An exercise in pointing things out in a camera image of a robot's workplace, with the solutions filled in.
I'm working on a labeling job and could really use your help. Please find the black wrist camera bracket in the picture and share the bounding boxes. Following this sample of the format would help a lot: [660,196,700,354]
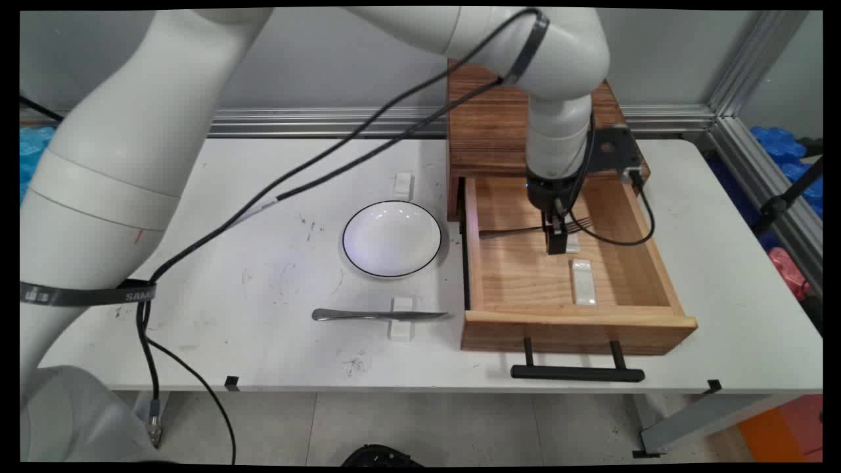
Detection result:
[587,125,646,182]

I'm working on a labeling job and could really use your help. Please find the white plate with black rim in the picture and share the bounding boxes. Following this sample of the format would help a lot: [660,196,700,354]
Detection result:
[342,200,443,279]

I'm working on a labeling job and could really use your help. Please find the light wooden drawer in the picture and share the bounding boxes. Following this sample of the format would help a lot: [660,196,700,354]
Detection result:
[460,176,698,357]

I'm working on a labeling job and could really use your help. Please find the silver fork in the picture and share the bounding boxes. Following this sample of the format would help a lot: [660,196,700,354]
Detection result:
[478,216,595,240]

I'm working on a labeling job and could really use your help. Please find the blue bubble wrap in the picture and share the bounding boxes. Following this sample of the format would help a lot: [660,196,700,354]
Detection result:
[749,126,823,221]
[20,126,57,206]

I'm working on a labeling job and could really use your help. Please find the pink bubble wrap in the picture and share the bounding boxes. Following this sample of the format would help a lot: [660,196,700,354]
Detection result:
[767,247,812,303]

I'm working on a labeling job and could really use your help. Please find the silver table knife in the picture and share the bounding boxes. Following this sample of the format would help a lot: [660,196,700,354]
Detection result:
[311,308,449,323]

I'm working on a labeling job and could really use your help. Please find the grey metal table leg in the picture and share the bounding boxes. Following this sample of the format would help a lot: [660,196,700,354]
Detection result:
[632,393,809,459]
[133,392,171,431]

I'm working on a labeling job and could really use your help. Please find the grey velcro cable strap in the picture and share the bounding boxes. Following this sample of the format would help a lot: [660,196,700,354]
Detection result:
[503,12,551,85]
[20,281,158,307]

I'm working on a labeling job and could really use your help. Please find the long aluminium frame rail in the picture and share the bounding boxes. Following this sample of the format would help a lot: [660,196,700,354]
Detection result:
[20,105,717,140]

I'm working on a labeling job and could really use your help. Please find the black drawer handle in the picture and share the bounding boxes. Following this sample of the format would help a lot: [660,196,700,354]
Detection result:
[511,338,646,383]

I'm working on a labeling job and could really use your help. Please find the upright aluminium frame post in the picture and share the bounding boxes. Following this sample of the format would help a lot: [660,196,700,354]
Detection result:
[706,10,799,119]

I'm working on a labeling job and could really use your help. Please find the dark wooden cabinet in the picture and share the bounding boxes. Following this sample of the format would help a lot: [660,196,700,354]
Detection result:
[447,58,652,223]

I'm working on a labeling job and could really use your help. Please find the orange box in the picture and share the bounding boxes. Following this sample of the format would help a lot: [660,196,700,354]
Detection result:
[737,394,823,464]

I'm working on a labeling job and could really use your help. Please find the short aluminium frame rail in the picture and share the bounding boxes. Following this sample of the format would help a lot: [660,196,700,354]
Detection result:
[706,117,823,296]

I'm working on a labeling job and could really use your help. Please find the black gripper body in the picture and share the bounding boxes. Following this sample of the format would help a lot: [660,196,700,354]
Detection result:
[526,171,580,214]

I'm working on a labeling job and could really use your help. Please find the black round floor object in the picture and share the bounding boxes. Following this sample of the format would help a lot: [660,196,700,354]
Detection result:
[340,444,424,467]

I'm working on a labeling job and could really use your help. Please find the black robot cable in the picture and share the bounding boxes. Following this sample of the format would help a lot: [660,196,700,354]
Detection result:
[135,7,656,464]

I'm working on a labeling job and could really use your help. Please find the black tripod stand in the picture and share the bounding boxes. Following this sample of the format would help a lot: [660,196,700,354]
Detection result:
[751,138,823,237]

